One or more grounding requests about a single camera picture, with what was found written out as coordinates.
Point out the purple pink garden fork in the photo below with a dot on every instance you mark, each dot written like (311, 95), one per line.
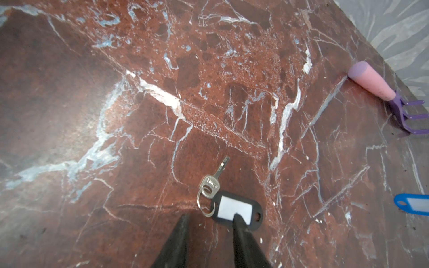
(367, 77)

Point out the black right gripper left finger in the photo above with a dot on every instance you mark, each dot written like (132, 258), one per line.
(175, 251)

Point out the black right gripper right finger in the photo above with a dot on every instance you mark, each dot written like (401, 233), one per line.
(247, 253)

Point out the silver key black tag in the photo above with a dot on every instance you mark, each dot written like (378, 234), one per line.
(222, 206)

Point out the silver key blue tag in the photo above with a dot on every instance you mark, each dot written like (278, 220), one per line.
(413, 203)

